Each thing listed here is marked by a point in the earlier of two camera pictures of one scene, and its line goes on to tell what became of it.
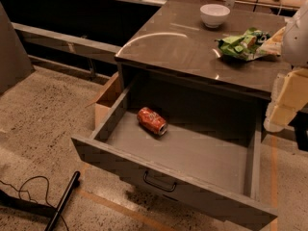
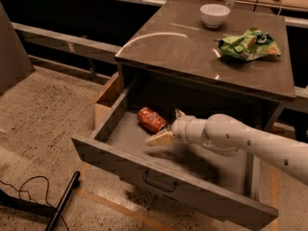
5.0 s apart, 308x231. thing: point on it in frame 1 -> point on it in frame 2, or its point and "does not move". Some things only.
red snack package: (151, 120) does not move
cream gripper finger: (290, 93) -> (186, 130)
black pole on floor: (72, 182) does not move
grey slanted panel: (14, 62) does not move
